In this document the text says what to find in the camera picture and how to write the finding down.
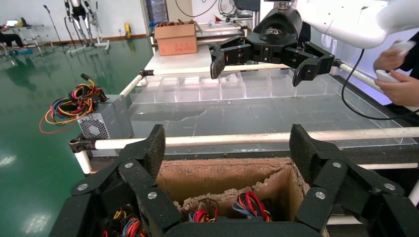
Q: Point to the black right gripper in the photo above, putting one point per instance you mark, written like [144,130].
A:
[275,32]

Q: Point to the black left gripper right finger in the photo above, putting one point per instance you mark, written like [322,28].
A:
[327,183]

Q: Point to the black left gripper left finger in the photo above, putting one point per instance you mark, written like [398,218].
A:
[144,196]

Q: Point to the white handheld controller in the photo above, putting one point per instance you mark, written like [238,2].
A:
[404,47]
[384,77]

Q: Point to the dark sleeved operator forearm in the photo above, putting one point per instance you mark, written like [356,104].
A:
[412,62]

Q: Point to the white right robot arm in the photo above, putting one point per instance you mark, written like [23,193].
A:
[343,19]

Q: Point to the operator hand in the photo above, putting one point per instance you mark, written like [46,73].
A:
[388,60]
[406,93]

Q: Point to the clear acrylic divider tray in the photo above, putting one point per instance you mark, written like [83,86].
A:
[255,88]

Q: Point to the cardboard box with dividers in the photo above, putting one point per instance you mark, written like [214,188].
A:
[209,180]

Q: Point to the white pipe leg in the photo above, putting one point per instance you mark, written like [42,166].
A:
[83,162]

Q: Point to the black pipe joint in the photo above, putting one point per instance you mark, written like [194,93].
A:
[146,73]
[78,145]

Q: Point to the closed brown cardboard box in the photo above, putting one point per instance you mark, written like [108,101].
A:
[176,41]

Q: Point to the yellow floor sign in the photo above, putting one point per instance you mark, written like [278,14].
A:
[127,31]

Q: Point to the exoskeleton on white stand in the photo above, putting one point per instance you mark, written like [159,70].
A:
[78,11]

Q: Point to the black microphone stand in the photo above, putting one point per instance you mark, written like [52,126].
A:
[52,23]

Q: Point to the metal step ladder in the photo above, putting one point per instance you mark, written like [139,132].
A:
[32,27]

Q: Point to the seated person in black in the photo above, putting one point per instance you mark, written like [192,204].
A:
[9,38]

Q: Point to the long white pipe rail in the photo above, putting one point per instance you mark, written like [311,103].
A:
[229,139]

